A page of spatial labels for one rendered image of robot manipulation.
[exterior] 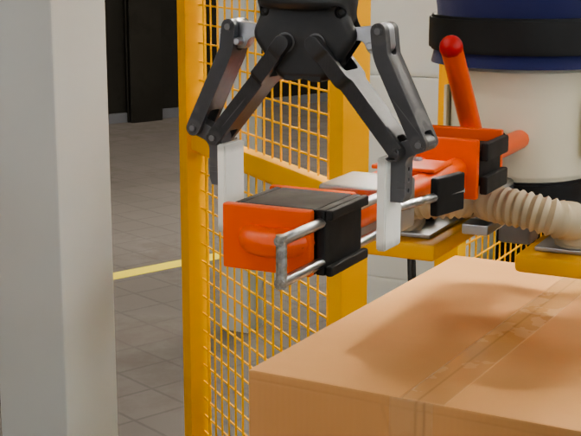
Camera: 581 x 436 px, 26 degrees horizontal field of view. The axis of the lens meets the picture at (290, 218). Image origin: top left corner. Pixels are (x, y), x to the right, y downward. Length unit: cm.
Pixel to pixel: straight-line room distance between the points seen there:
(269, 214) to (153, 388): 323
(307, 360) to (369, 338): 11
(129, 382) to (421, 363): 285
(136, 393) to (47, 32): 207
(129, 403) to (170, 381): 24
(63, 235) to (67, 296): 11
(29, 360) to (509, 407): 128
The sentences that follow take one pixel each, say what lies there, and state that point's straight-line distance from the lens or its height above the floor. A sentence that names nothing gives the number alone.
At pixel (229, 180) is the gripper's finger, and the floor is 122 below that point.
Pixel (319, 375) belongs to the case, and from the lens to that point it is 136.
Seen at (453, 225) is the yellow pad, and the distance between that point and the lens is 150.
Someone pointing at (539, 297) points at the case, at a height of 95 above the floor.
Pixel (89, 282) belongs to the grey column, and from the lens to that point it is 237.
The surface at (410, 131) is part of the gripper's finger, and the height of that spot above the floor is 127.
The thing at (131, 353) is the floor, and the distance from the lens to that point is 450.
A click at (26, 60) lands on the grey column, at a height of 120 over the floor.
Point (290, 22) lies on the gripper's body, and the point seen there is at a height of 134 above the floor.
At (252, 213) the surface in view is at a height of 121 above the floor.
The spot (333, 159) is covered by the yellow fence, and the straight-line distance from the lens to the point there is 207.
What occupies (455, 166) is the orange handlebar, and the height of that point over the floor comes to 119.
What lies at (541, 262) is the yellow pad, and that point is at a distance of 136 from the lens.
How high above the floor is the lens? 140
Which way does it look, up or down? 12 degrees down
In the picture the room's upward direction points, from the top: straight up
